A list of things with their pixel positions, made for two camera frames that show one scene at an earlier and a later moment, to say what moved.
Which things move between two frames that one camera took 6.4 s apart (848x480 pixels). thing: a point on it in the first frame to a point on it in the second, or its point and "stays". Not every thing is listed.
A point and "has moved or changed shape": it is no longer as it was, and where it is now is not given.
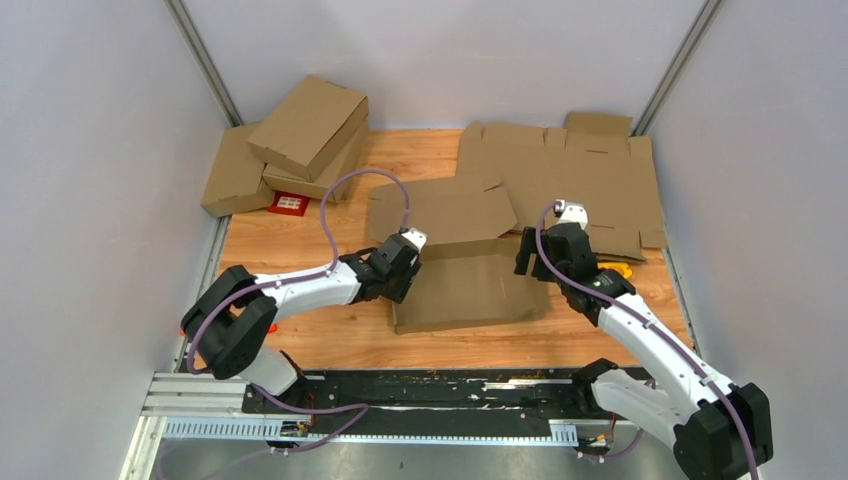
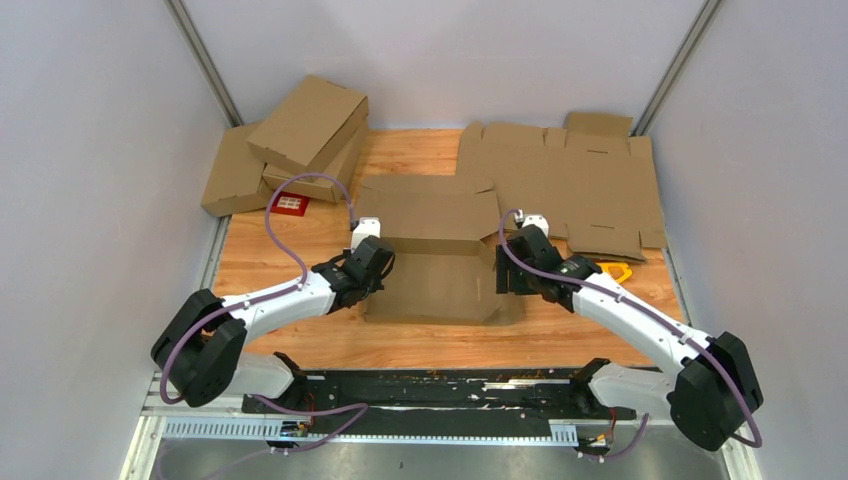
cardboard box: (303, 135) stays
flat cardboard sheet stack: (593, 161) stays
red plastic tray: (290, 203) stays
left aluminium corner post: (205, 62) stays
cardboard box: (468, 274) has moved or changed shape
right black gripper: (527, 247) to (502, 274)
